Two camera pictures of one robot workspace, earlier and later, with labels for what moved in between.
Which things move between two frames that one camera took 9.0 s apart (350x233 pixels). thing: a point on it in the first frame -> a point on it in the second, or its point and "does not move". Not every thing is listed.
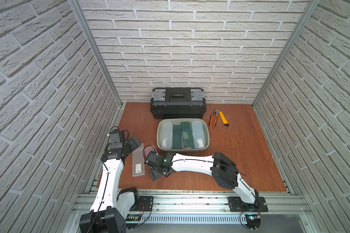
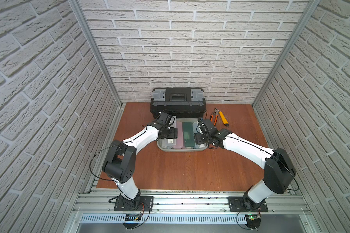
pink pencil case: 148,148 -> 179,140
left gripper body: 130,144 -> 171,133
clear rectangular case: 138,161 -> 169,142
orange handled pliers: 216,112 does not move
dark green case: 187,134 does not move
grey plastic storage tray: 205,128 does not move
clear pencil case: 198,136 does not move
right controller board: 253,221 does not move
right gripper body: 155,173 -> 201,138
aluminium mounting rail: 202,203 does not move
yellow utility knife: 225,122 does not move
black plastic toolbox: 178,103 does not move
